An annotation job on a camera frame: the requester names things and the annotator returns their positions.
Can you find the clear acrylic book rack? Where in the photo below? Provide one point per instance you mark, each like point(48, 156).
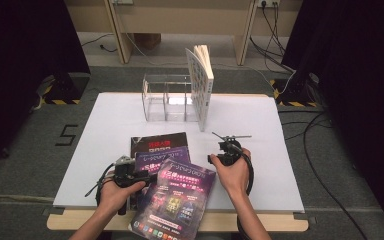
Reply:
point(166, 100)

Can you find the person's left hand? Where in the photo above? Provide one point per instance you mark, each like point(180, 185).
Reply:
point(113, 196)

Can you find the black curtain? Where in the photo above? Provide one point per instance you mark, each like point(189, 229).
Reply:
point(363, 100)
point(13, 66)

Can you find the person's right hand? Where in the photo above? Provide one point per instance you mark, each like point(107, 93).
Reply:
point(235, 180)

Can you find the black stand base striped tape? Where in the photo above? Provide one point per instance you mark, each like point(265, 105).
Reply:
point(65, 90)
point(293, 95)

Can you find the white book with picture grid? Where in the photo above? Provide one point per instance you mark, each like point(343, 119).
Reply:
point(201, 86)

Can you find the beige wooden desk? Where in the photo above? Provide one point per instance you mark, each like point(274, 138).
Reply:
point(180, 20)

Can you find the dark magazine with red title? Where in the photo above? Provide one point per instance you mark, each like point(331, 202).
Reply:
point(156, 141)

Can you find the wooden table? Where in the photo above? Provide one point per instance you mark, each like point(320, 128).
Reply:
point(286, 225)

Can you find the white power strip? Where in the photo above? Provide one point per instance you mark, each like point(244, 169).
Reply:
point(122, 1)

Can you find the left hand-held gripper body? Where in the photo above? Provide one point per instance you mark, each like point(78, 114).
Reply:
point(125, 175)

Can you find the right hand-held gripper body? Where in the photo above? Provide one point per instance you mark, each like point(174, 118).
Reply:
point(230, 153)

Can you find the white board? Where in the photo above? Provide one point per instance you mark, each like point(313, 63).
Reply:
point(246, 126)

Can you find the white wall socket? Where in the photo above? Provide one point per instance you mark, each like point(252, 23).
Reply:
point(268, 2)

